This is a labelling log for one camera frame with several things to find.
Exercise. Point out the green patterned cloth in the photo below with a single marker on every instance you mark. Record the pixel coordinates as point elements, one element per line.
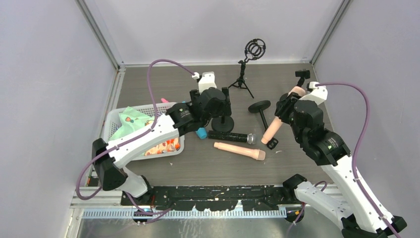
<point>124,121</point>

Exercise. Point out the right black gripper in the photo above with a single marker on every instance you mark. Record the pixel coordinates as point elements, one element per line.
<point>282,105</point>

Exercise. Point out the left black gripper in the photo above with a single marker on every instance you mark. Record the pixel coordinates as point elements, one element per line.
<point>225,103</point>

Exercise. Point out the beige microphone on table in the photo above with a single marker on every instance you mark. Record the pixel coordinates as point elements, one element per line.
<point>256,154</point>

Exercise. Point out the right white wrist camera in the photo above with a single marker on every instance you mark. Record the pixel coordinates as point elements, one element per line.
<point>316,93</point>

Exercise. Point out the black glitter microphone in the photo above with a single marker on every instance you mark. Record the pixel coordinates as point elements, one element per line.
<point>234,137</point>

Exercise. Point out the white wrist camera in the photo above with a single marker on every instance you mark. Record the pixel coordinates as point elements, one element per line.
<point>205,81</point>
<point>316,93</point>

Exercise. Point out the white plastic basket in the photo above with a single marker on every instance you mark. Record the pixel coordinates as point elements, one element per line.
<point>142,157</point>

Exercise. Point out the blue toy microphone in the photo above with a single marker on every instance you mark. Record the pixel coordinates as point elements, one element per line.
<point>201,133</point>

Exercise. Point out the fallen black round stand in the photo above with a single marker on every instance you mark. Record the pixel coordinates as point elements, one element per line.
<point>259,107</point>

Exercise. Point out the black round base clip stand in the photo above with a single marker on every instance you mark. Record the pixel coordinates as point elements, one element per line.
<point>224,123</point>

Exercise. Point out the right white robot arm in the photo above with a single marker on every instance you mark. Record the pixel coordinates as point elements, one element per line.
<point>362,216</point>

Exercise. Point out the beige microphone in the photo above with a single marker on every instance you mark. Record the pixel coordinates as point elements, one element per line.
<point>277,122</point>
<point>256,154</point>

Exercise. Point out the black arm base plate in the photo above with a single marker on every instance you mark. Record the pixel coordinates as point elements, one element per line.
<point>218,198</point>

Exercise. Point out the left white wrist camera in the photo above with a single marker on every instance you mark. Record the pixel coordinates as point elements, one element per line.
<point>205,81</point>

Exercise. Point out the orange patterned cloth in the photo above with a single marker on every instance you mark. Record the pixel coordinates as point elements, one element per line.
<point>168,146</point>

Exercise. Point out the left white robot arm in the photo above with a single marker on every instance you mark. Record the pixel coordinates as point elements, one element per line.
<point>110,158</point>

